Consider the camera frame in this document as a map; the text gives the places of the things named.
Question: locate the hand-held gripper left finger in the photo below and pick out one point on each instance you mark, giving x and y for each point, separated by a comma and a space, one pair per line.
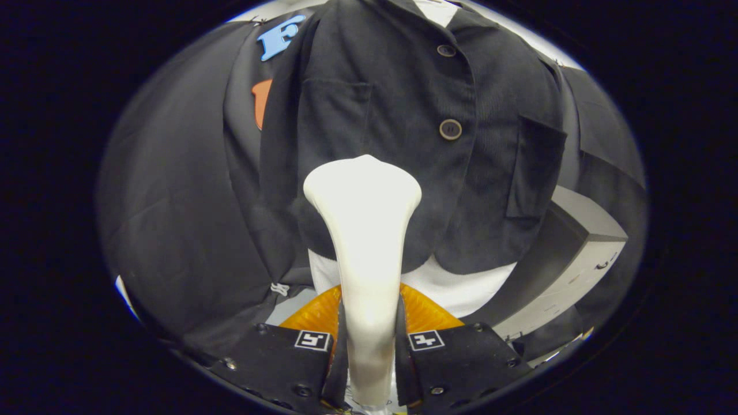
271, 363

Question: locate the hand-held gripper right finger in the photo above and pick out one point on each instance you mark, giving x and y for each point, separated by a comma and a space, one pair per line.
461, 357

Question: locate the white garment steamer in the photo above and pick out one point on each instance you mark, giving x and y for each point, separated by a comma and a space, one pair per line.
363, 230

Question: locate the black button jacket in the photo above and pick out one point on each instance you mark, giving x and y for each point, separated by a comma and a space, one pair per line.
403, 173

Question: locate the grey cabinet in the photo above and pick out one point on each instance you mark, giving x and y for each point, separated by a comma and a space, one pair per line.
576, 242

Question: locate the black backdrop cloth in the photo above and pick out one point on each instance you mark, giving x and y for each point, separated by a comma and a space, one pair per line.
161, 202

